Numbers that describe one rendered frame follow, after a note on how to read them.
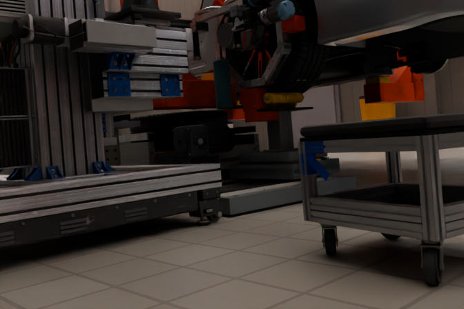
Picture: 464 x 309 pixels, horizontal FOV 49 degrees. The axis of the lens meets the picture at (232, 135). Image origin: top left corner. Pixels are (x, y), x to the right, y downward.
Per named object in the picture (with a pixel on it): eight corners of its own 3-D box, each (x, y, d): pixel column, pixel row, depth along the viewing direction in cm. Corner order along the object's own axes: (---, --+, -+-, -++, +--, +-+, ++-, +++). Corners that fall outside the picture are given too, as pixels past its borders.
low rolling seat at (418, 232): (544, 257, 114) (532, 107, 115) (442, 294, 96) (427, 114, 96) (394, 234, 151) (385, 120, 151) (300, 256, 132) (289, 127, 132)
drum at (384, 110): (375, 150, 688) (371, 96, 688) (406, 148, 655) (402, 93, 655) (355, 152, 657) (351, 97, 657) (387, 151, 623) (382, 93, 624)
